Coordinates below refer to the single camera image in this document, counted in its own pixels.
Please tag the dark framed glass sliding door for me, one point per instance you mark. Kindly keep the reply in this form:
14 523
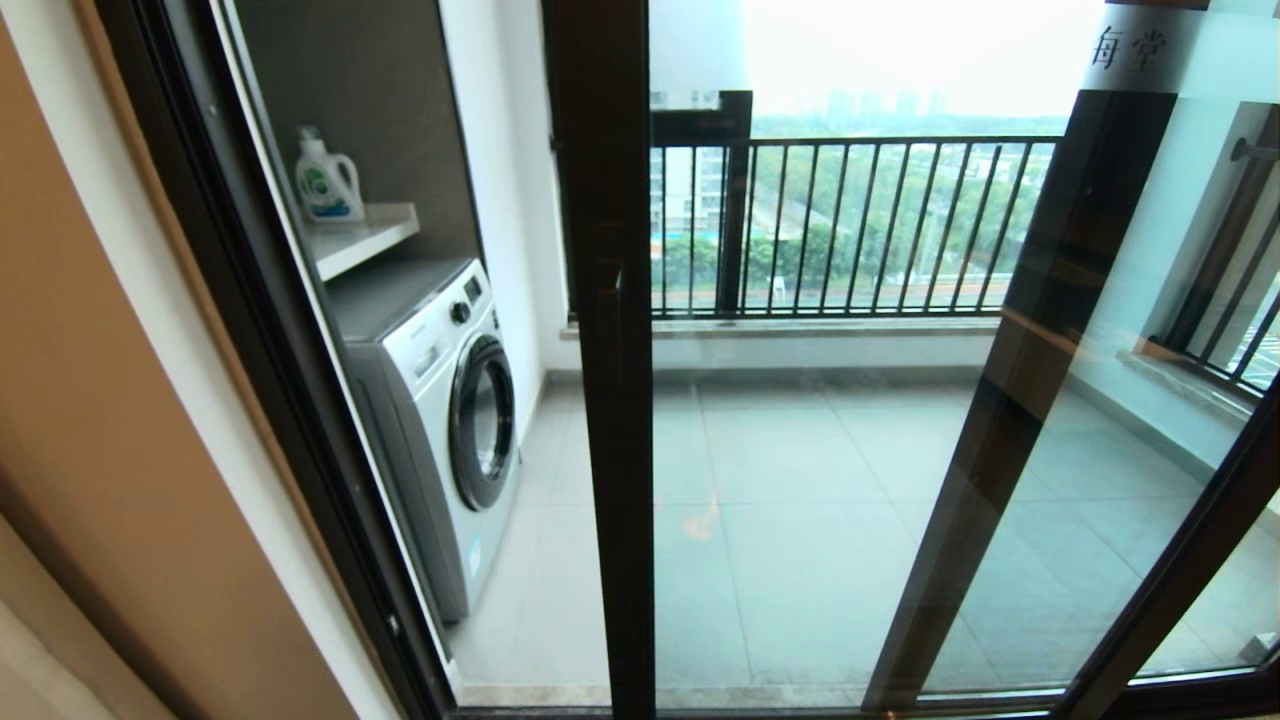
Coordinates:
610 450

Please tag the white front-load washing machine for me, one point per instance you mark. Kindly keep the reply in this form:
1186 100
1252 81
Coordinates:
430 400

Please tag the white laundry detergent bottle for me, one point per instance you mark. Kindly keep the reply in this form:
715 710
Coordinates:
325 190

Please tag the dark brown cabinet niche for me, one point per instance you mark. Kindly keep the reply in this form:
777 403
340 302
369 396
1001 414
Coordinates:
380 100

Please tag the dark framed fixed glass door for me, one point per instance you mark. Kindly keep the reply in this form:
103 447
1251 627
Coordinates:
1010 420

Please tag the dark balcony window frame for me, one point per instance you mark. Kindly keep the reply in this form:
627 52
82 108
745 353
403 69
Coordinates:
735 220

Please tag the white wall shelf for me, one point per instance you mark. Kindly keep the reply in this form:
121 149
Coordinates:
360 240

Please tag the dark outer door frame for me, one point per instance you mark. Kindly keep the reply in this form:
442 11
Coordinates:
250 300

